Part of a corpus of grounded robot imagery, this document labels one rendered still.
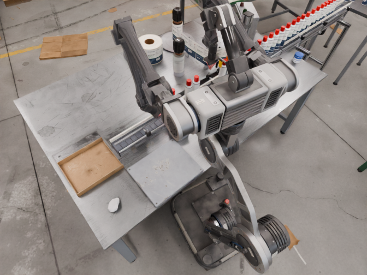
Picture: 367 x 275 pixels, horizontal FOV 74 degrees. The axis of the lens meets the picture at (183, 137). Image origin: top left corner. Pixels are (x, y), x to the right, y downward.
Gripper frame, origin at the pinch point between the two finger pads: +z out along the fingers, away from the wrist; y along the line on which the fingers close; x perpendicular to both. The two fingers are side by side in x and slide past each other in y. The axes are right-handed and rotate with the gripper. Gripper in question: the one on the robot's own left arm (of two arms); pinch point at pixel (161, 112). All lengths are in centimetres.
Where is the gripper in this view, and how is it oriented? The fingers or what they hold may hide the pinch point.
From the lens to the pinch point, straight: 163.4
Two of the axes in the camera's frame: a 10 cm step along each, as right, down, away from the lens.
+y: -6.5, -6.2, 4.4
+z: 4.7, 1.2, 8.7
